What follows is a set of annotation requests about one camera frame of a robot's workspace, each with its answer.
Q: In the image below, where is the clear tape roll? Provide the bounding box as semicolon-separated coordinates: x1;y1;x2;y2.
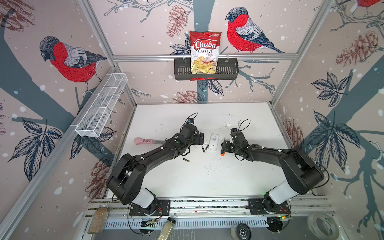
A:
307;213;340;240

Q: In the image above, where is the aluminium mounting rail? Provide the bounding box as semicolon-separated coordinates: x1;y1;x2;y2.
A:
84;195;335;219

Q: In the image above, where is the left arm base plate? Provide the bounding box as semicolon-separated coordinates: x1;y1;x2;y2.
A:
129;199;171;217

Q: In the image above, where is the white remote control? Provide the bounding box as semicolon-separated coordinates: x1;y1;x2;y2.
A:
208;134;220;151

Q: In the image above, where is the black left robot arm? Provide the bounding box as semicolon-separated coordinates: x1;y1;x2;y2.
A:
106;123;205;215

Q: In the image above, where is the beige powder bottle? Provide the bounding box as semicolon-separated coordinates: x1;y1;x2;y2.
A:
157;217;177;240

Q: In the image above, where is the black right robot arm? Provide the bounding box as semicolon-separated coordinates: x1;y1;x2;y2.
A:
221;128;325;214

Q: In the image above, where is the black wall basket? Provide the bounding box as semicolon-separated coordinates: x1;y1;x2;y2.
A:
174;58;239;81

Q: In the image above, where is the white wire mesh shelf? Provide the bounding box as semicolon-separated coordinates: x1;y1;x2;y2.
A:
75;73;128;138

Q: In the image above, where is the black round speaker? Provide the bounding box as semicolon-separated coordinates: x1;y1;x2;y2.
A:
231;223;252;240

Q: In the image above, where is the red cassava chips bag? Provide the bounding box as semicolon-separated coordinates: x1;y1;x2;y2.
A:
190;31;222;74

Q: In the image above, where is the pink handled knife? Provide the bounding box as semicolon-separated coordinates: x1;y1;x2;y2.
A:
134;138;166;145

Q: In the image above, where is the brown grain bottle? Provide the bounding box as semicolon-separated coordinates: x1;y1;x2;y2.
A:
88;204;109;234

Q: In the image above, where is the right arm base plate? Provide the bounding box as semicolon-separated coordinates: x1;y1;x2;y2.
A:
248;199;291;215

